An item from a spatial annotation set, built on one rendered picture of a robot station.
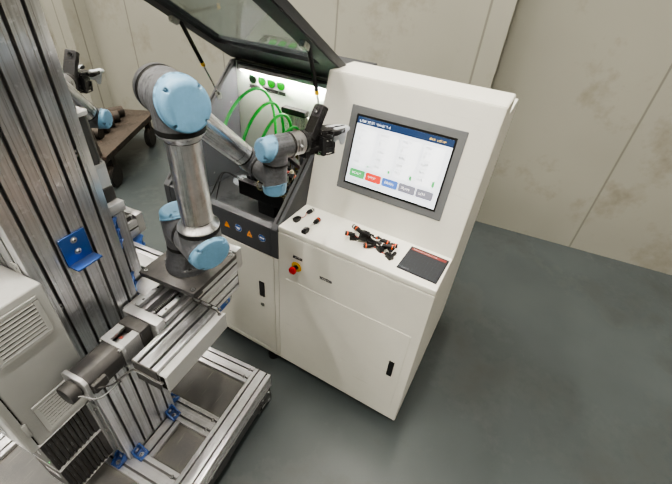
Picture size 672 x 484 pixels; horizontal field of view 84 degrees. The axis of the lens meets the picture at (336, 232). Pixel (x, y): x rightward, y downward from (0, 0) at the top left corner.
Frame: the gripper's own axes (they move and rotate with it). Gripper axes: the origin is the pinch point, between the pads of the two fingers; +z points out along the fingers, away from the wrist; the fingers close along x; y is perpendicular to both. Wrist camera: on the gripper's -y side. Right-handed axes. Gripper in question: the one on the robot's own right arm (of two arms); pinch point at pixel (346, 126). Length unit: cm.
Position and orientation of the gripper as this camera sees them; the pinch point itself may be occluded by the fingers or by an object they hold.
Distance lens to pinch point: 133.9
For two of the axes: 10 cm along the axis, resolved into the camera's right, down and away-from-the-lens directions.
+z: 7.3, -3.2, 6.1
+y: -0.3, 8.7, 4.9
